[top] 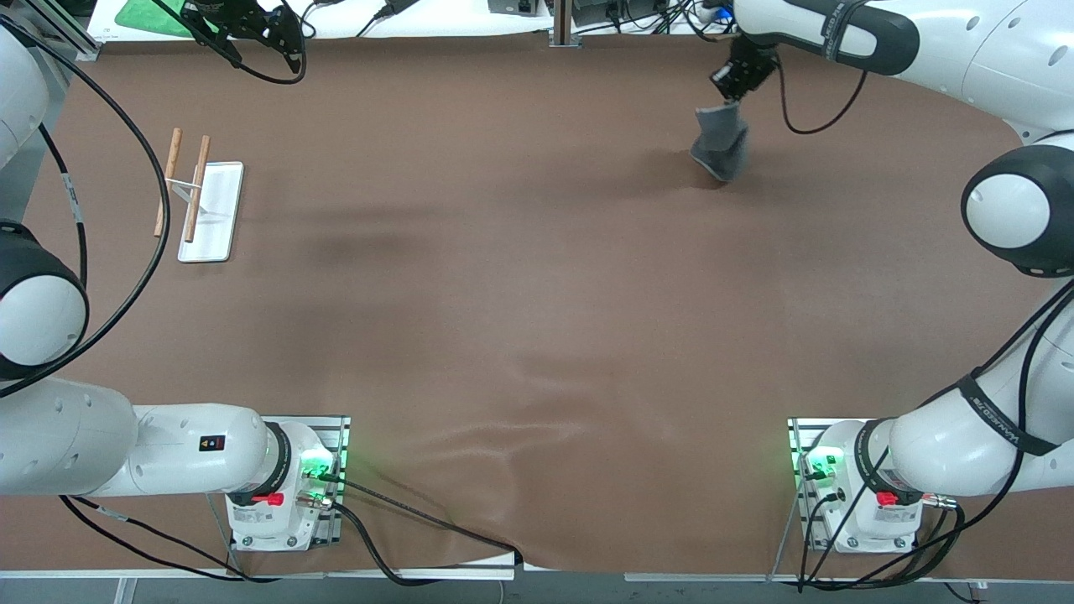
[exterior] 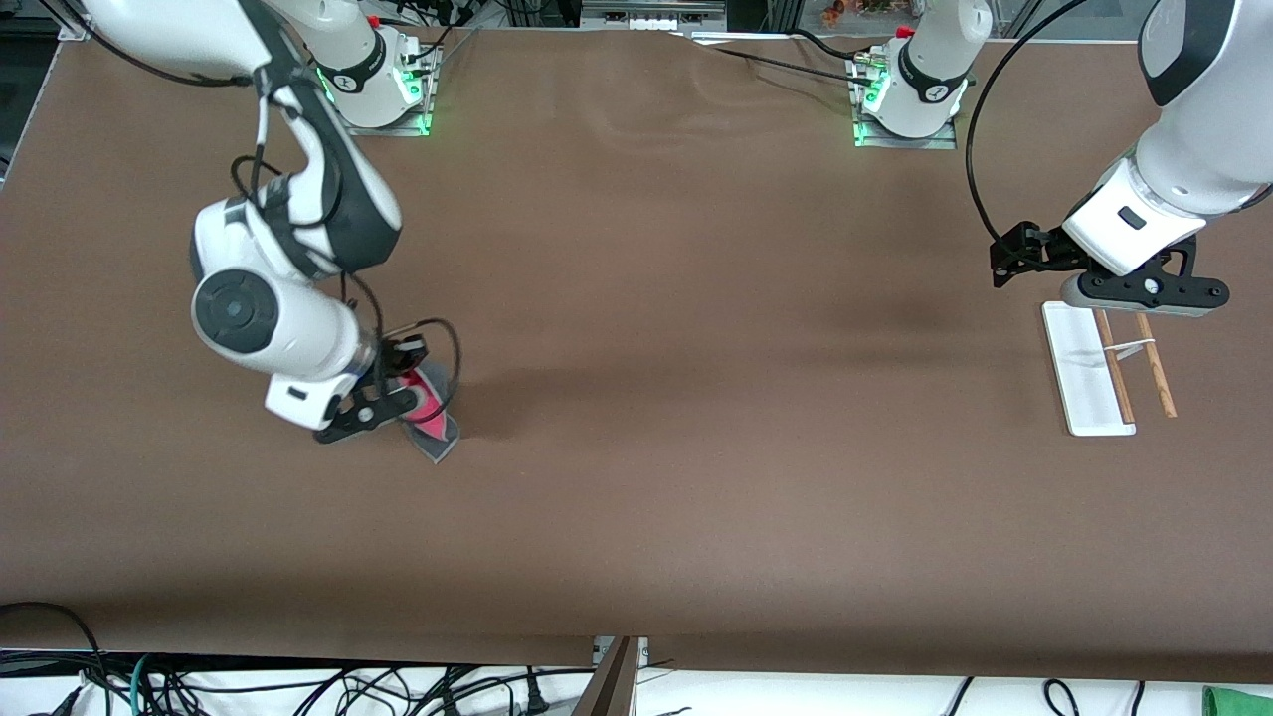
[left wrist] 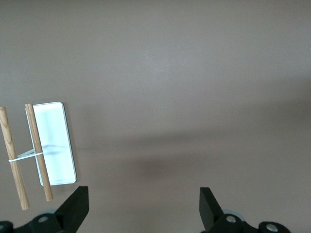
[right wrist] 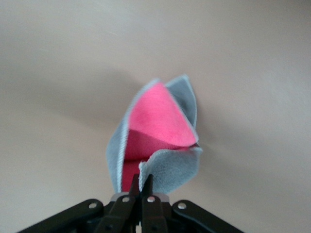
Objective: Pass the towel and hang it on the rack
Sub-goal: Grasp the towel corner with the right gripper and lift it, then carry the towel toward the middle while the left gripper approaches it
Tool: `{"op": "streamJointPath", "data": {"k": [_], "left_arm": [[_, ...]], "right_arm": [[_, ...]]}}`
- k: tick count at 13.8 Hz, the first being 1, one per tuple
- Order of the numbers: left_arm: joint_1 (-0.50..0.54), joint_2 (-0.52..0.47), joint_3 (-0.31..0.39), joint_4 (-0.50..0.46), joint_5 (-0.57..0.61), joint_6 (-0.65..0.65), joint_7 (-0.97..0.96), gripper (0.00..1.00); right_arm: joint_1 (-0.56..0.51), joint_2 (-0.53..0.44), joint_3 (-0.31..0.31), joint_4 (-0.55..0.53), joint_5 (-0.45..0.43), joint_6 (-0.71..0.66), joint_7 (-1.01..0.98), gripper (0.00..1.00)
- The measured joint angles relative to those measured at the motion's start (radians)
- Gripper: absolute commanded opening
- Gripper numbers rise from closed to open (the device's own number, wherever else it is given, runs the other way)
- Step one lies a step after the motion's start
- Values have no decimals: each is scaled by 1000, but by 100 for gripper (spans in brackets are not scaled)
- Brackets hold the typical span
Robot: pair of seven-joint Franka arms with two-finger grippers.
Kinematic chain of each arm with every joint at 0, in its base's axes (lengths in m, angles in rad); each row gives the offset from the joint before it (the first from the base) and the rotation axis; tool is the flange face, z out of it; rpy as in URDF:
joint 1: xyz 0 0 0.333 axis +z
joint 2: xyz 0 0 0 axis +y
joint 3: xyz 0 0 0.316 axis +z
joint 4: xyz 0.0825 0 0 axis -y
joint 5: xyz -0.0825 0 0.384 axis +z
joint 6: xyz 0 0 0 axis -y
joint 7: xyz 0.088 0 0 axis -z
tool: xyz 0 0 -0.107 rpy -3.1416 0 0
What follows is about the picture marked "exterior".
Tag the aluminium frame corner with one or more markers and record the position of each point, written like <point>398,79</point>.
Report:
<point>76,30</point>

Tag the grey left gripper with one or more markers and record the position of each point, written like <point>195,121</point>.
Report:
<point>1039,254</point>

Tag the green cloth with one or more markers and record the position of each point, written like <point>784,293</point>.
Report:
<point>1238,704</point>

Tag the white rack with wooden rods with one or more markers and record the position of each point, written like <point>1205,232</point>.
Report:
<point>1084,388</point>

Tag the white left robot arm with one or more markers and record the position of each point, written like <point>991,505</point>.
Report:
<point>1213,149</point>

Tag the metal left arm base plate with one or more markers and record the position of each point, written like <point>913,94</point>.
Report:
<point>940,141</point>

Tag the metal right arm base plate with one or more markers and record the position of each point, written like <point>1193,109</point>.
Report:
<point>418,124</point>

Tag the black power plug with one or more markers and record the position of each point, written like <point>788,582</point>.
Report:
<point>534,700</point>

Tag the silver metal box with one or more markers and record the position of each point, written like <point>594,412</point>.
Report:
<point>646,18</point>

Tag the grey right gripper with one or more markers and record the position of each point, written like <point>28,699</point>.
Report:
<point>401,357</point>

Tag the grey and pink towel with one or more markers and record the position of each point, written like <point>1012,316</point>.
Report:
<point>438,443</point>

